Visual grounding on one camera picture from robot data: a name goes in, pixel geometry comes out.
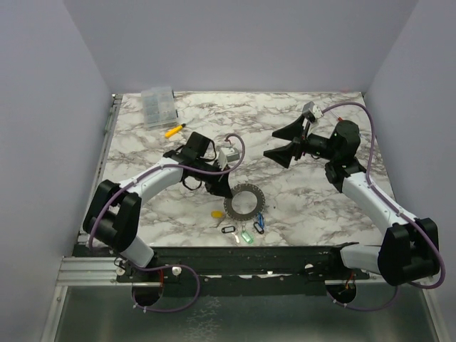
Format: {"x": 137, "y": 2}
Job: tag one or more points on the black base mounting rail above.
{"x": 231, "y": 271}

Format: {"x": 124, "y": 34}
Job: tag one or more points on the yellow black screwdriver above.
{"x": 174, "y": 130}

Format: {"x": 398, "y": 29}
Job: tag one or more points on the yellow key tag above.
{"x": 217, "y": 214}

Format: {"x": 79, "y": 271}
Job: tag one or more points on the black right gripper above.
{"x": 298, "y": 143}

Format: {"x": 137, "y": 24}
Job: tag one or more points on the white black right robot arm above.
{"x": 408, "y": 250}

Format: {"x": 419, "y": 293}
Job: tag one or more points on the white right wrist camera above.
{"x": 312, "y": 112}

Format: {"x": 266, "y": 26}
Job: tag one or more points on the green key tag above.
{"x": 247, "y": 237}

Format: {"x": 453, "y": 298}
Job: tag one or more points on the silver key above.
{"x": 236, "y": 238}

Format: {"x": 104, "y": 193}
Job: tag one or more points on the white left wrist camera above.
{"x": 227, "y": 155}

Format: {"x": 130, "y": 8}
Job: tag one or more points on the black key tag white label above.
{"x": 228, "y": 229}

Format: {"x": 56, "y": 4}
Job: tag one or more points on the clear plastic parts box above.
{"x": 158, "y": 106}

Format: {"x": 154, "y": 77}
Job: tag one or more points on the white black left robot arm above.
{"x": 114, "y": 213}

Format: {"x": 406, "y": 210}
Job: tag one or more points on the aluminium extrusion frame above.
{"x": 86, "y": 270}

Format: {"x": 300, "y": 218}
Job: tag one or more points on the red blue screwdriver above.
{"x": 339, "y": 118}

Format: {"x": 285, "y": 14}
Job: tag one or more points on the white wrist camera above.
{"x": 312, "y": 112}
{"x": 227, "y": 155}

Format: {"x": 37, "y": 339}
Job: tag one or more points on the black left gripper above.
{"x": 219, "y": 186}

